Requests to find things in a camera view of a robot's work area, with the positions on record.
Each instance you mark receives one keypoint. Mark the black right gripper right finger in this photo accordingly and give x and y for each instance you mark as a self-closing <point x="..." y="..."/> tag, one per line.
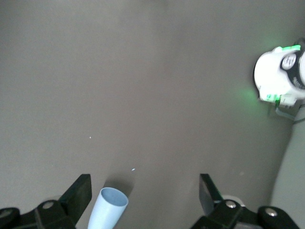
<point x="209" y="198"/>

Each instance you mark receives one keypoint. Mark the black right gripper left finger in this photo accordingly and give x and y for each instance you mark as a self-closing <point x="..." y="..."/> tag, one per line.
<point x="76" y="198"/>

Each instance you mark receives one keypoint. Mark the light blue plastic cup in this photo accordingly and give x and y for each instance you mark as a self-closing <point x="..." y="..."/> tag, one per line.
<point x="107" y="210"/>

